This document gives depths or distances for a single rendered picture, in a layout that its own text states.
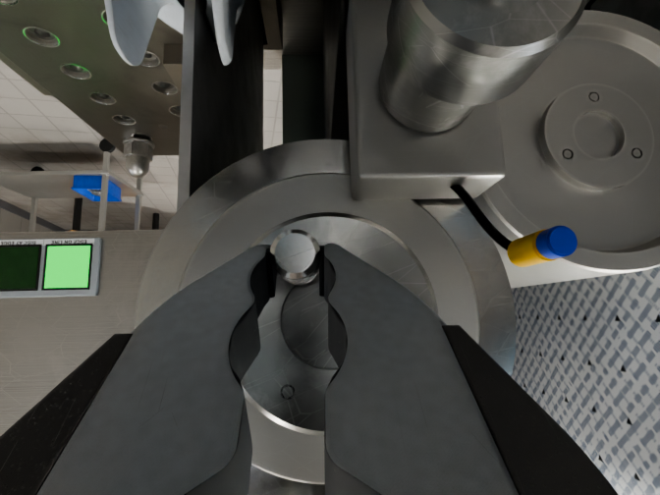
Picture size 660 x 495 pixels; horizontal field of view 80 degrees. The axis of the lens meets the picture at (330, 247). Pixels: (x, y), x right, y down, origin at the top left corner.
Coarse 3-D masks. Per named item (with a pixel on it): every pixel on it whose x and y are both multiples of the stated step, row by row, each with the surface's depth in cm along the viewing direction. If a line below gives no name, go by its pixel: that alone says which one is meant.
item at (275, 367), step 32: (288, 224) 14; (320, 224) 14; (352, 224) 14; (384, 256) 14; (288, 288) 13; (416, 288) 14; (288, 320) 14; (320, 320) 13; (288, 352) 13; (320, 352) 14; (256, 384) 13; (288, 384) 13; (320, 384) 13; (288, 416) 13; (320, 416) 13
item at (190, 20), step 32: (192, 0) 18; (192, 32) 18; (192, 64) 18; (192, 96) 18; (224, 96) 24; (256, 96) 38; (192, 128) 18; (224, 128) 24; (256, 128) 38; (192, 160) 18; (224, 160) 24; (192, 192) 17
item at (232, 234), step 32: (256, 192) 16; (288, 192) 16; (320, 192) 16; (224, 224) 15; (256, 224) 15; (384, 224) 15; (416, 224) 16; (192, 256) 15; (224, 256) 15; (416, 256) 15; (448, 256) 15; (448, 288) 15; (448, 320) 15; (256, 416) 14; (256, 448) 14; (288, 448) 14; (320, 448) 14; (320, 480) 14
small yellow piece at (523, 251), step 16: (464, 192) 14; (480, 224) 13; (496, 240) 13; (528, 240) 11; (544, 240) 10; (560, 240) 10; (576, 240) 10; (512, 256) 12; (528, 256) 11; (544, 256) 11; (560, 256) 10
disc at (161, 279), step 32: (256, 160) 16; (288, 160) 16; (320, 160) 16; (224, 192) 16; (192, 224) 16; (448, 224) 16; (160, 256) 16; (480, 256) 16; (160, 288) 15; (480, 288) 16; (480, 320) 15; (512, 320) 16; (512, 352) 15; (256, 480) 14; (288, 480) 14
